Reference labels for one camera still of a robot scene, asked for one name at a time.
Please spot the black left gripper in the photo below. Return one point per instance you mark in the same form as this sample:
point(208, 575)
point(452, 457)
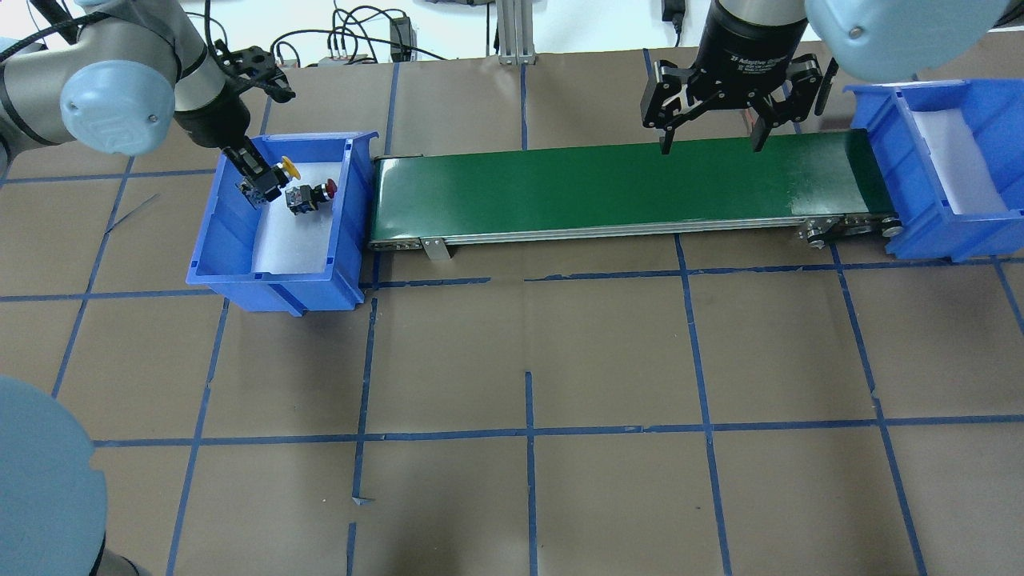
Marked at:
point(210, 126)

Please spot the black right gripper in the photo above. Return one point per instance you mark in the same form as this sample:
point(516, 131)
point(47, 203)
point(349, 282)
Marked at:
point(748, 44)

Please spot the yellow mushroom push button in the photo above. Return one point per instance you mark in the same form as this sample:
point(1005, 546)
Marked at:
point(286, 172)

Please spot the red mushroom push button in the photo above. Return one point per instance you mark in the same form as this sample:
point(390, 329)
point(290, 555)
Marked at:
point(306, 198)

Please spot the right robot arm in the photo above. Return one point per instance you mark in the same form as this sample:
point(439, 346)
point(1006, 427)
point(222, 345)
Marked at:
point(888, 41)

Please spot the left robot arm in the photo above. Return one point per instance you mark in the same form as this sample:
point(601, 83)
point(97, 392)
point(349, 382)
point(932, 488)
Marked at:
point(116, 78)

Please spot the white foam pad left bin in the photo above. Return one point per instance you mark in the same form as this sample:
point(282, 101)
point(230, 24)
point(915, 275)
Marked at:
point(289, 243)

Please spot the white foam pad bin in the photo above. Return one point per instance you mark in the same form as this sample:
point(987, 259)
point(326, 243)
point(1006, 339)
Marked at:
point(289, 243)
point(958, 162)

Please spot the blue plastic bin left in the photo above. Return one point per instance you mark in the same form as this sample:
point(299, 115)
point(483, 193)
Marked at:
point(222, 256)

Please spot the blue plastic bin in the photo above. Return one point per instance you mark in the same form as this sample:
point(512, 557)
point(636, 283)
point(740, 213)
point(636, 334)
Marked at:
point(993, 109)
point(222, 256)

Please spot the green conveyor belt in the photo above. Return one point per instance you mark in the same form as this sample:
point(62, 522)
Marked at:
point(827, 186)

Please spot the black power adapter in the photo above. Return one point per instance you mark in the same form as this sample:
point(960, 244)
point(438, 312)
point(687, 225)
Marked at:
point(401, 39)

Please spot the blue plastic bin right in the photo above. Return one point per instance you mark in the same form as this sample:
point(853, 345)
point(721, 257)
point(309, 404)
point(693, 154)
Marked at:
point(993, 109)

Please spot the white foam pad right bin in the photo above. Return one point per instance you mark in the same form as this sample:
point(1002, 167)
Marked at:
point(958, 162)

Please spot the aluminium frame post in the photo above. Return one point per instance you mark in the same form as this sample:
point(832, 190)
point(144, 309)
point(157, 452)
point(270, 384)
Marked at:
point(515, 33)

